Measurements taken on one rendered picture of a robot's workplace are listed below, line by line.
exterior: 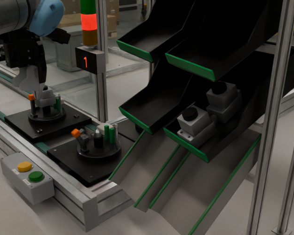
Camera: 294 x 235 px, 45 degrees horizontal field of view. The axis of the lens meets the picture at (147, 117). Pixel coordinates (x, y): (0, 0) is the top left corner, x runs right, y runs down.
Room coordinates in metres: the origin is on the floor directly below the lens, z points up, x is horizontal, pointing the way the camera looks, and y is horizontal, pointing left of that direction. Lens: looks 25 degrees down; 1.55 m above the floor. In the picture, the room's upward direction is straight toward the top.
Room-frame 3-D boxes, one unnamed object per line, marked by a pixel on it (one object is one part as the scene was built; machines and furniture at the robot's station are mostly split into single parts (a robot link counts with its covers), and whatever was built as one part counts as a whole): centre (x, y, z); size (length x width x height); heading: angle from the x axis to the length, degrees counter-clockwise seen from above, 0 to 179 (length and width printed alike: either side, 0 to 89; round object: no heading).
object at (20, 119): (1.22, 0.38, 0.96); 0.24 x 0.24 x 0.02; 43
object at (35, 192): (0.88, 0.36, 0.93); 0.21 x 0.07 x 0.06; 43
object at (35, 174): (0.83, 0.32, 0.96); 0.04 x 0.04 x 0.02
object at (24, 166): (0.88, 0.36, 0.96); 0.04 x 0.04 x 0.02
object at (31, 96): (1.19, 0.41, 1.04); 0.04 x 0.02 x 0.08; 133
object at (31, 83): (0.77, 0.27, 1.27); 0.06 x 0.03 x 0.09; 133
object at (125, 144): (0.97, 0.15, 1.01); 0.24 x 0.24 x 0.13; 43
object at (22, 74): (0.79, 0.29, 1.27); 0.06 x 0.03 x 0.09; 133
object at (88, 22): (1.19, 0.19, 1.33); 0.05 x 0.05 x 0.05
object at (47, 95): (1.22, 0.37, 1.06); 0.08 x 0.04 x 0.07; 133
